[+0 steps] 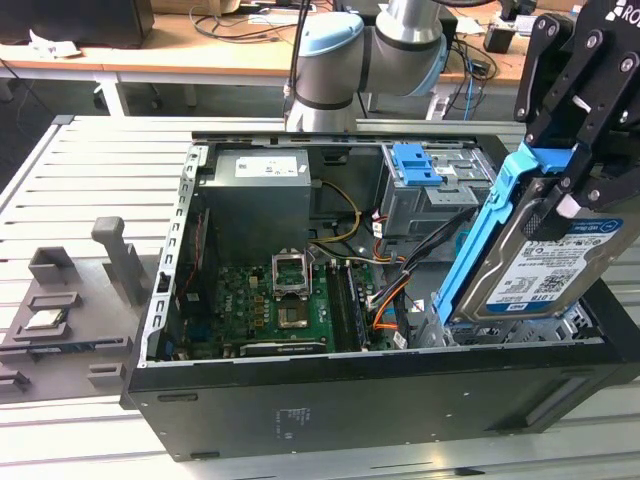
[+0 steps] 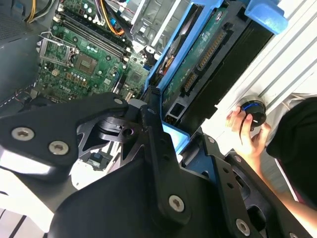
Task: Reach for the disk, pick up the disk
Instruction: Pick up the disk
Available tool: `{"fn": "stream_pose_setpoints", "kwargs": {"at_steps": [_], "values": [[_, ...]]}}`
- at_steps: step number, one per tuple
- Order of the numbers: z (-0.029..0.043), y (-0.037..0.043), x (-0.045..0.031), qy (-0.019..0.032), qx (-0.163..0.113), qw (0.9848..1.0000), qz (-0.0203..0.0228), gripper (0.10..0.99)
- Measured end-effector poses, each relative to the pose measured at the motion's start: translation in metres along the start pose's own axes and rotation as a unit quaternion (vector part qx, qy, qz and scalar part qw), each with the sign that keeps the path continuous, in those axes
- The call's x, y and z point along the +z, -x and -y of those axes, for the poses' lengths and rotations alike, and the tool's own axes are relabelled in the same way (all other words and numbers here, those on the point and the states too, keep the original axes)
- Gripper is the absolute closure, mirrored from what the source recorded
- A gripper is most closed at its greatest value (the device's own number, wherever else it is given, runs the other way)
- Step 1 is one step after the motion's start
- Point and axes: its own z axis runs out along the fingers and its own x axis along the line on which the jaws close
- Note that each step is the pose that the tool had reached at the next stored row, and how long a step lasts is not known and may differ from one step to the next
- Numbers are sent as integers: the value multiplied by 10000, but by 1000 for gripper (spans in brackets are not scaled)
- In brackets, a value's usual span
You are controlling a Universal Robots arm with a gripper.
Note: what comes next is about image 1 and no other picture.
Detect grey parts rack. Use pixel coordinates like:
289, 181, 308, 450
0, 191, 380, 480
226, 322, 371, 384
0, 214, 151, 407

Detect black PC case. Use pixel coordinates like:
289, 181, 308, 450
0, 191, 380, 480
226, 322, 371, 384
119, 130, 640, 464

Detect metal disk bay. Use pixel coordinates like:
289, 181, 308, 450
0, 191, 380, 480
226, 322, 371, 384
413, 294, 597, 350

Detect hard disk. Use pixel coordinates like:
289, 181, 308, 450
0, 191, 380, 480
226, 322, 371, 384
432, 141, 626, 329

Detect white papers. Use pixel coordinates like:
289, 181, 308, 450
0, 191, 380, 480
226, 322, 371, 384
28, 28, 82, 60

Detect wooden desk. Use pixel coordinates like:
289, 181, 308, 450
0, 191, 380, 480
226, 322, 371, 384
0, 0, 640, 101

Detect thin arm cable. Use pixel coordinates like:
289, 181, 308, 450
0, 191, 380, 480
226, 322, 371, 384
282, 0, 312, 119

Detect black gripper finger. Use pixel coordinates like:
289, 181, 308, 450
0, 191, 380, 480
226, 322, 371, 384
513, 13, 609, 149
522, 52, 640, 241

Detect metal drive cage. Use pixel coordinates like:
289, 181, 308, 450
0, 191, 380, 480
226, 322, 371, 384
378, 143, 501, 262

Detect tall black box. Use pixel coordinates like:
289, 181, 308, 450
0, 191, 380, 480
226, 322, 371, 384
442, 7, 460, 74

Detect green motherboard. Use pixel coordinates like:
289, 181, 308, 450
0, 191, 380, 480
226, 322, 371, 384
164, 259, 374, 361

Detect grey power supply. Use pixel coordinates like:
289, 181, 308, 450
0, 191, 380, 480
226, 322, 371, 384
197, 149, 321, 256

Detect metal socket cover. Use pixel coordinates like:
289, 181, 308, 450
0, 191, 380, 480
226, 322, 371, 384
271, 248, 315, 302

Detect silver CPU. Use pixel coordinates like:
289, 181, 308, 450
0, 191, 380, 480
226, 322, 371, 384
24, 309, 69, 332

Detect yellow wires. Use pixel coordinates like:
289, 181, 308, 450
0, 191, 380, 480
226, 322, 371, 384
308, 179, 365, 247

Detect RAM stick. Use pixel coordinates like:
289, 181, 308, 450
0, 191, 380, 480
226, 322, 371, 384
345, 263, 373, 351

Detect black graphics card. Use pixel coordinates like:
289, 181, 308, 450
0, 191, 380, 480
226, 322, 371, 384
238, 340, 327, 358

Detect black cable bundle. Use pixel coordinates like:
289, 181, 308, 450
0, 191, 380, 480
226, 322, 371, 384
368, 205, 477, 307

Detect orange wire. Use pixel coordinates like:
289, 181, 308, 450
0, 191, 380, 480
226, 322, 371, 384
371, 278, 404, 332

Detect blue plastic bay bracket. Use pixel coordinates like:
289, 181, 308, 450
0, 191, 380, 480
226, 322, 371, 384
392, 142, 445, 188

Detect CPU socket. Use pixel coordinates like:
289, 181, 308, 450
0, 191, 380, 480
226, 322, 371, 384
278, 303, 310, 330

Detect small black box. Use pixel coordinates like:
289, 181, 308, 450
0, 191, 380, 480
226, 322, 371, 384
482, 24, 517, 55

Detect dark monitor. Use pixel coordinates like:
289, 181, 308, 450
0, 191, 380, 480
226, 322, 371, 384
0, 0, 156, 50

